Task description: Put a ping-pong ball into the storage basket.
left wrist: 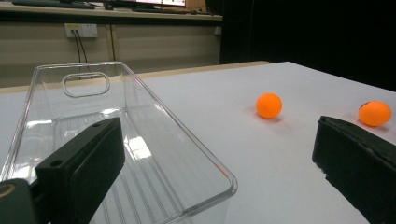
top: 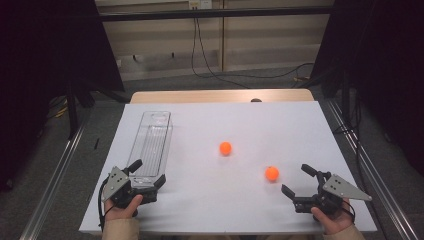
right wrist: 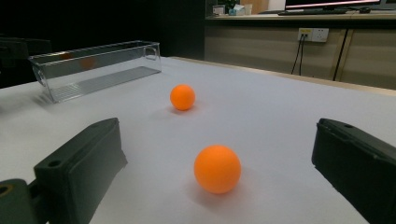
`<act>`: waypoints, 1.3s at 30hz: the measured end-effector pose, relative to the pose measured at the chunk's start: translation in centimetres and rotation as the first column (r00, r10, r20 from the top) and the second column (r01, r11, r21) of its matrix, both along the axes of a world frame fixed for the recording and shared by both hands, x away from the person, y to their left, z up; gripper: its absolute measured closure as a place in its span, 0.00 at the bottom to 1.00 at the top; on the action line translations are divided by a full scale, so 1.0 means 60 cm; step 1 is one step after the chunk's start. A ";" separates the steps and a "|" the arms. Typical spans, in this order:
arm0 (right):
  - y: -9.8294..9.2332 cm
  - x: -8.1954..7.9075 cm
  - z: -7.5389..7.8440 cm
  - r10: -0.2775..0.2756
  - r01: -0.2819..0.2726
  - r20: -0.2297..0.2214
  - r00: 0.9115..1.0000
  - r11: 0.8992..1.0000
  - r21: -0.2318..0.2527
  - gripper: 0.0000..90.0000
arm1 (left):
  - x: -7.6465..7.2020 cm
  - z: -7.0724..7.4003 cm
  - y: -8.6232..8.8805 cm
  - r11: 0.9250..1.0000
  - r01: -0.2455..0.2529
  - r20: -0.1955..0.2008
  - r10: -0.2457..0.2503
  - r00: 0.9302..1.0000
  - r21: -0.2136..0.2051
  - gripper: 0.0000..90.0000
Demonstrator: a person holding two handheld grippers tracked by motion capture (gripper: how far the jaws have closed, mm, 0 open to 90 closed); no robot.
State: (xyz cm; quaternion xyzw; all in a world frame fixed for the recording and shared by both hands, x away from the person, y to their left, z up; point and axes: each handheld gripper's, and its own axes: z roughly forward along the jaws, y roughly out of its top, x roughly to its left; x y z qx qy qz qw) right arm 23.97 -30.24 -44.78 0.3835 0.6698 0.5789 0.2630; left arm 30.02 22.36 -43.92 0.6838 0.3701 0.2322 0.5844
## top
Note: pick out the white table cover sheet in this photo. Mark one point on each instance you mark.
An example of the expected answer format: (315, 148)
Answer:
(216, 200)

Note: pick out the white wall power outlet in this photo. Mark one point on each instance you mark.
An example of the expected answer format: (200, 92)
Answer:
(200, 4)

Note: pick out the small black stick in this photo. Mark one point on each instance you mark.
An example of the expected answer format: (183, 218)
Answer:
(96, 143)

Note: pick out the orange ball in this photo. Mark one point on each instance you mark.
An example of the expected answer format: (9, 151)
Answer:
(272, 173)
(225, 148)

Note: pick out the person's left hand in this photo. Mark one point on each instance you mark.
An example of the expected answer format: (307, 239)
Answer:
(121, 213)

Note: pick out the small dark round object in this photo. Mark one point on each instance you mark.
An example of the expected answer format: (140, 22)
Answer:
(256, 100)

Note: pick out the person's right hand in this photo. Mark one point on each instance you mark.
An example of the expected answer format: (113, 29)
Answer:
(335, 223)

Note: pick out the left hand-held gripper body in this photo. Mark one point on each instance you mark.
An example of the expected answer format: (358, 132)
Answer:
(118, 186)

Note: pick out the clear plastic tray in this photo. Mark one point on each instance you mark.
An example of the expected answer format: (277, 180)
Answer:
(150, 150)

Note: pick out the metal floor rail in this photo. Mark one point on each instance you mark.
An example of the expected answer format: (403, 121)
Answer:
(366, 160)
(56, 176)

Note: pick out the black horizontal bar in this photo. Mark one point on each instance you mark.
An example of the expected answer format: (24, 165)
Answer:
(216, 13)

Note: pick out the light wooden table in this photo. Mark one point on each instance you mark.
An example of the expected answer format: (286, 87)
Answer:
(200, 96)

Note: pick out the black metal stand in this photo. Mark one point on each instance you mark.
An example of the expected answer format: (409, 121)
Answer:
(72, 113)

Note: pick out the black curtain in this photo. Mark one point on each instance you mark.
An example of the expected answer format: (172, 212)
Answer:
(50, 50)
(383, 66)

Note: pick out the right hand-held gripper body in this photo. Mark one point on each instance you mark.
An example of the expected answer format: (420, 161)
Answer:
(333, 190)

